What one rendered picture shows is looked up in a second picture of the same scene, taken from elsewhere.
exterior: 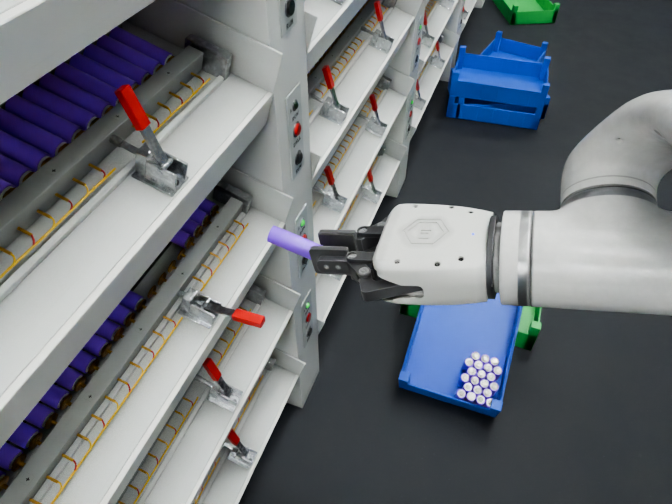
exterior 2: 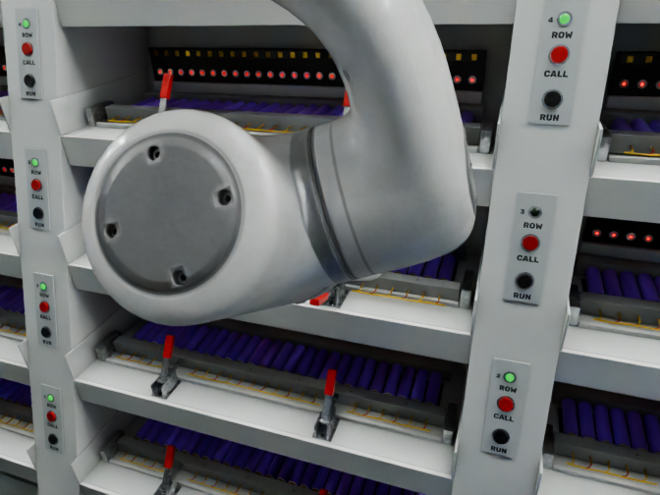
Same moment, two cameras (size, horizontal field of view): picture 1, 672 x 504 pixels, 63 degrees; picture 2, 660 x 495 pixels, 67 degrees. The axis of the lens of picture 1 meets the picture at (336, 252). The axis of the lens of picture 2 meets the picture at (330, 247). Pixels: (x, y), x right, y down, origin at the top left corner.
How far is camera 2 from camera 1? 66 cm
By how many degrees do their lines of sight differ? 79
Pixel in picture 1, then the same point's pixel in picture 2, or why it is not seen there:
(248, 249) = (416, 314)
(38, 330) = not seen: hidden behind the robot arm
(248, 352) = (380, 441)
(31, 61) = (275, 12)
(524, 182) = not seen: outside the picture
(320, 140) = (646, 353)
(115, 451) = not seen: hidden behind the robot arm
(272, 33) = (511, 110)
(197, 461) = (264, 418)
